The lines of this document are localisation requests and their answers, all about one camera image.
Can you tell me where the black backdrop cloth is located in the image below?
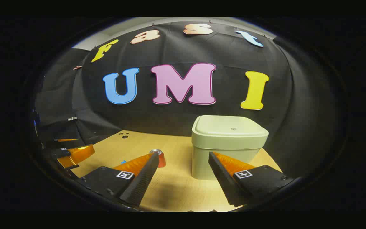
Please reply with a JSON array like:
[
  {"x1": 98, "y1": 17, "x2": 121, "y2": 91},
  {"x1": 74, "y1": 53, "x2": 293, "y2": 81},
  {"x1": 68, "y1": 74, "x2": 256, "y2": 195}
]
[{"x1": 34, "y1": 21, "x2": 339, "y2": 178}]

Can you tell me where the pale green desktop garbage bin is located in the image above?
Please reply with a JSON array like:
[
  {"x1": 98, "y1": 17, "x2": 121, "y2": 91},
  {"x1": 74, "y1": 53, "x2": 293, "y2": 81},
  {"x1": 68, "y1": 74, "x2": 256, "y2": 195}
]
[{"x1": 191, "y1": 115, "x2": 269, "y2": 181}]

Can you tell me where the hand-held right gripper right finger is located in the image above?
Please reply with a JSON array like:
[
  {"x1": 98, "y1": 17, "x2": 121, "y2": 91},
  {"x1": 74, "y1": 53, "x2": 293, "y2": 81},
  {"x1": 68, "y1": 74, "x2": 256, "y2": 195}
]
[{"x1": 208, "y1": 152, "x2": 295, "y2": 206}]

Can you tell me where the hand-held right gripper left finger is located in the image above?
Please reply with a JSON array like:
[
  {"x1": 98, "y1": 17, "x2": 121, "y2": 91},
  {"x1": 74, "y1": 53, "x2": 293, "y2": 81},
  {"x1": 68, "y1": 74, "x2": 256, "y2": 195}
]
[{"x1": 75, "y1": 153, "x2": 160, "y2": 207}]

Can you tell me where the wooden desktop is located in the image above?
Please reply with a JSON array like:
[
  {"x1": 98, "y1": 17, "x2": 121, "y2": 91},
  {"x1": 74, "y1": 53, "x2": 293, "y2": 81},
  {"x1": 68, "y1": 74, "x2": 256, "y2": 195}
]
[{"x1": 70, "y1": 130, "x2": 282, "y2": 212}]

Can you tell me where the orange pop can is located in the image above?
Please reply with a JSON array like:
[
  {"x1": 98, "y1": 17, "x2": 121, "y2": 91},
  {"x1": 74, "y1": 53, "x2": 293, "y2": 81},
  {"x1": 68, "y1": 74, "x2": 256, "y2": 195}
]
[{"x1": 150, "y1": 149, "x2": 166, "y2": 168}]

